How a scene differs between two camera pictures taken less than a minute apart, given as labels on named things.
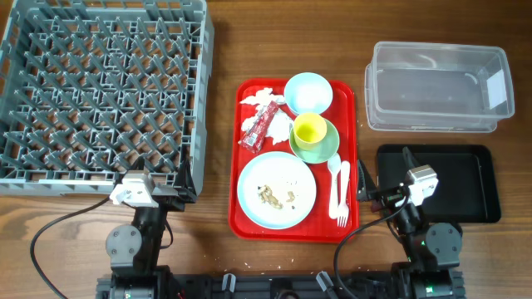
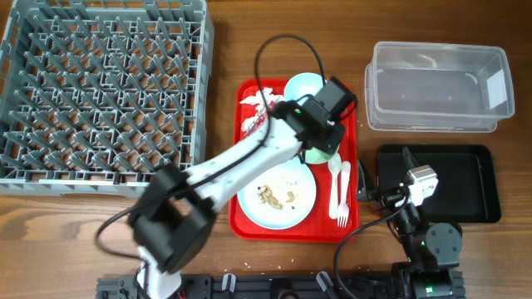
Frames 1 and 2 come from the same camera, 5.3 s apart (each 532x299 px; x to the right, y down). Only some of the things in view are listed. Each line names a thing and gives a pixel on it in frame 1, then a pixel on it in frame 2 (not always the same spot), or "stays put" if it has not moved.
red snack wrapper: [253, 138] stays put
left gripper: [174, 203] to [334, 146]
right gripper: [367, 189] stays put
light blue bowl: [307, 92] stays put
